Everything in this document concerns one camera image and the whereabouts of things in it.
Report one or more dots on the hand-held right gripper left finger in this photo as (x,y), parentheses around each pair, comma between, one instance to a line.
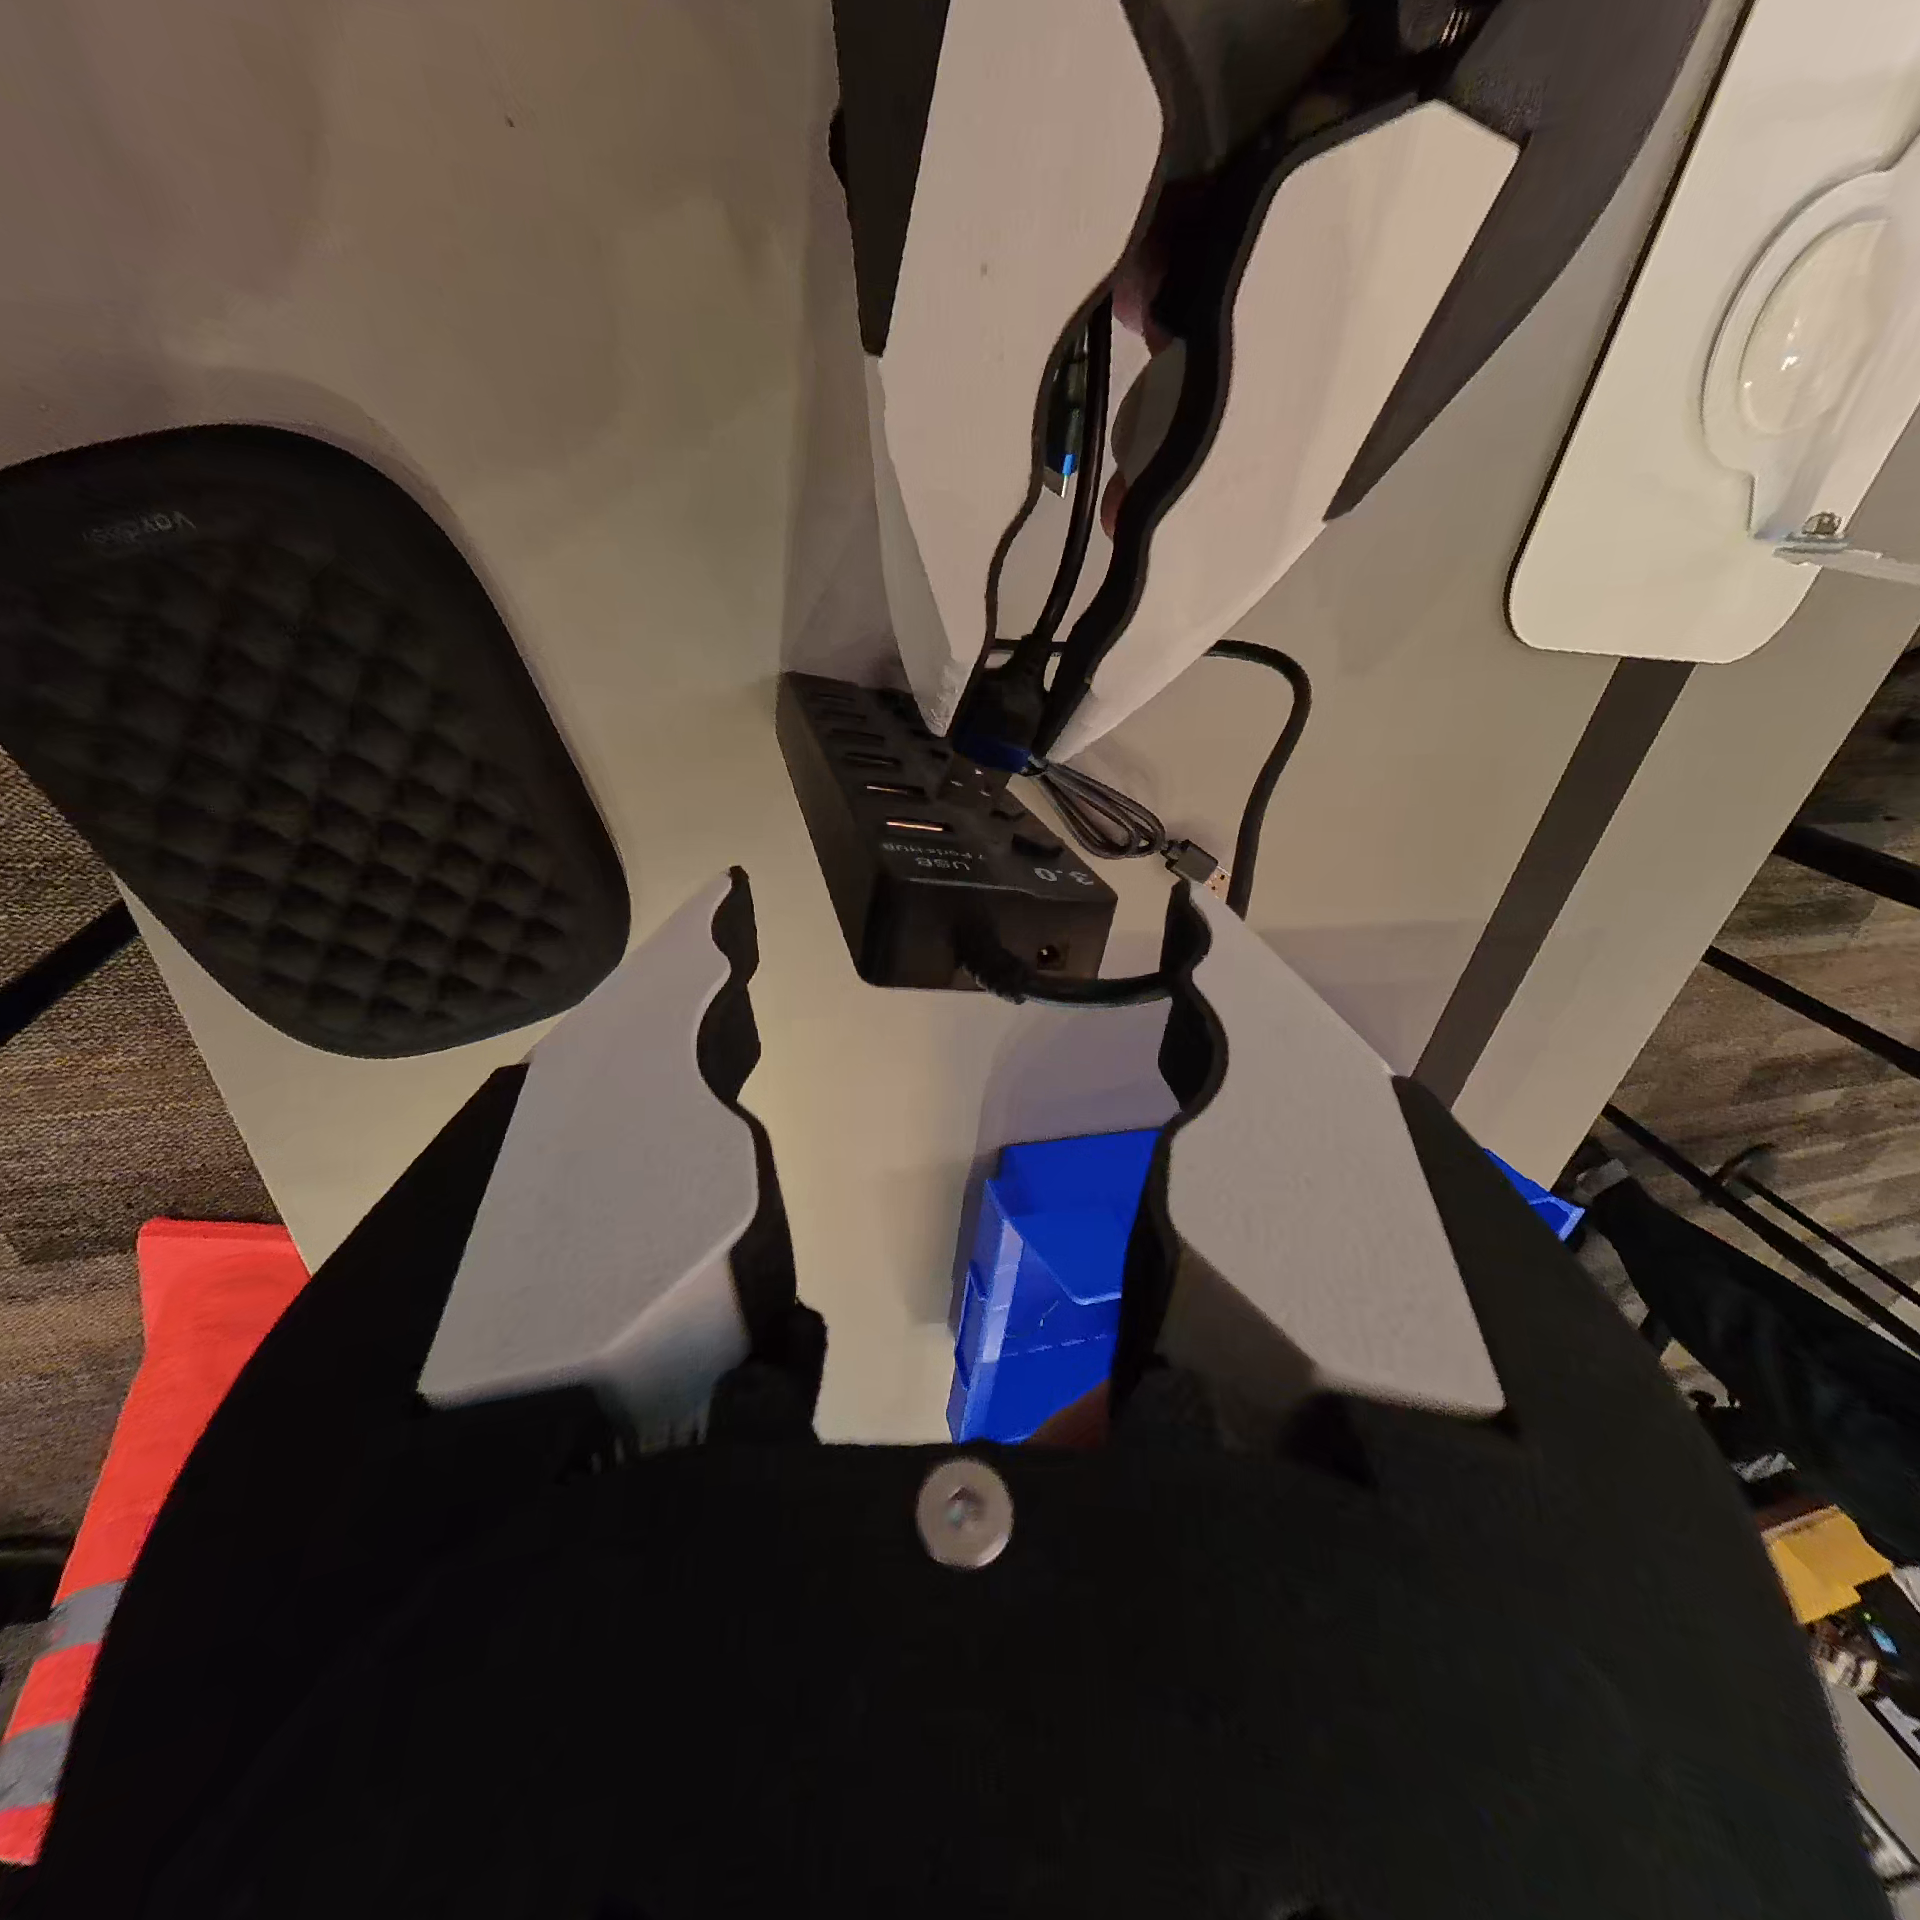
(616,1201)

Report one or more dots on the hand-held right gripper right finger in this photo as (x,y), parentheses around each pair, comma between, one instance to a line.
(1322,1230)

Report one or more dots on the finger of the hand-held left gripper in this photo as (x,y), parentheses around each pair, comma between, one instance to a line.
(1335,332)
(1007,240)

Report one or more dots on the black usb hub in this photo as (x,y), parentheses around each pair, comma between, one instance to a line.
(902,872)

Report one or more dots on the black wrist rest pad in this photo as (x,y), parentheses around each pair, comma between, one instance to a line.
(271,750)

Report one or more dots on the blue plastic bin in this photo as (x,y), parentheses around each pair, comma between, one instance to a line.
(1053,1260)

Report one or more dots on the white stand base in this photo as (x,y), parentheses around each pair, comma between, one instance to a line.
(1680,511)

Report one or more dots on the black metal rack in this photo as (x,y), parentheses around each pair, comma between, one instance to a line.
(1803,1260)

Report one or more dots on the orange plastic object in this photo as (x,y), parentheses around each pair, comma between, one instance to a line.
(151,1411)

